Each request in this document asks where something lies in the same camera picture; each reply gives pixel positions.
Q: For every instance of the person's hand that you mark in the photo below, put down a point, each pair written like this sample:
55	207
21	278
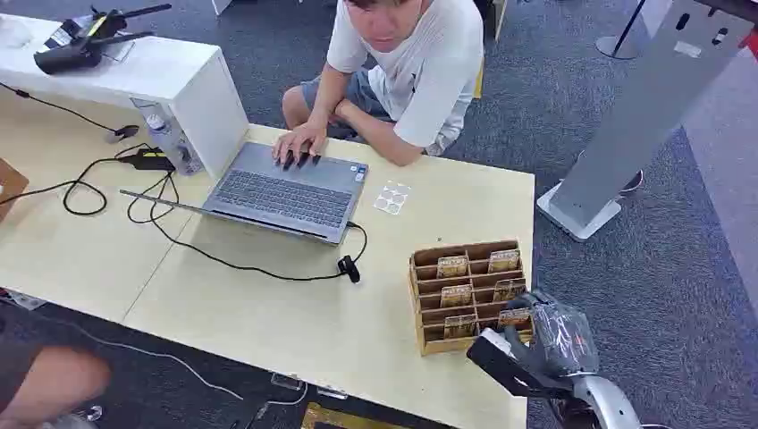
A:
299	142

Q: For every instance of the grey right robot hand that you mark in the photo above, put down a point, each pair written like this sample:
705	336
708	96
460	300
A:
559	340

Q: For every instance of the person's bare knee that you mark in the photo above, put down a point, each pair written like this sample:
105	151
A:
53	379

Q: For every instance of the person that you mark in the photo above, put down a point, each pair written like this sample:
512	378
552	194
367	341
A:
414	71

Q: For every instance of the clear plastic bottle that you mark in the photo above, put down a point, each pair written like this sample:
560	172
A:
160	139

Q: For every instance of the brown cardboard piece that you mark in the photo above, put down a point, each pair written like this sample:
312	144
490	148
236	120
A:
9	186

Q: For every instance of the clear round sticker sheet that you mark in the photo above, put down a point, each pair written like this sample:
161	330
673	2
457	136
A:
391	198

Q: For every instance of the black pole round base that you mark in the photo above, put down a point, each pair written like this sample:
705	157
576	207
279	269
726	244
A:
616	46

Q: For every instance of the gold printed card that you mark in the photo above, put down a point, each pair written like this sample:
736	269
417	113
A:
460	327
514	320
504	261
508	291
452	267
456	296

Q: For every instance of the grey floor stand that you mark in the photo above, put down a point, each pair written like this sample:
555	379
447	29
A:
645	100

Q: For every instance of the grey laptop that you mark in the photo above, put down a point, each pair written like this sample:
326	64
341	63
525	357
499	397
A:
284	195

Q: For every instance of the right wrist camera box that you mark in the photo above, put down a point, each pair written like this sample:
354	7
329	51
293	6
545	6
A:
503	367

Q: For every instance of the yellow stool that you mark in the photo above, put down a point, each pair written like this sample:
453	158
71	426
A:
478	80

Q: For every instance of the black handheld device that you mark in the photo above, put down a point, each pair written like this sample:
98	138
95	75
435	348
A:
71	56

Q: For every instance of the white cabinet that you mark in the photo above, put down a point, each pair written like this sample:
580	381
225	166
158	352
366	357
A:
166	77

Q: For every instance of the dark shoe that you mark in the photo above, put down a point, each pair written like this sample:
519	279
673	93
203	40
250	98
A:
632	182

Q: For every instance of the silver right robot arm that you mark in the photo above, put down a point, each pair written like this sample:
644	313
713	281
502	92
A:
604	402

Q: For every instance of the yellow framed board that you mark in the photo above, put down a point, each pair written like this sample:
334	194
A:
337	419

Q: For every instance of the black power adapter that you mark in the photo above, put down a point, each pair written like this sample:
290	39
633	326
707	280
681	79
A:
148	160

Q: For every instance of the clear plastic bracket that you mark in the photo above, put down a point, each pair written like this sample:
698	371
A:
286	381
331	392

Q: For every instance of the wooden card box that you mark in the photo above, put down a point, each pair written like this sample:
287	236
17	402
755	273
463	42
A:
426	296

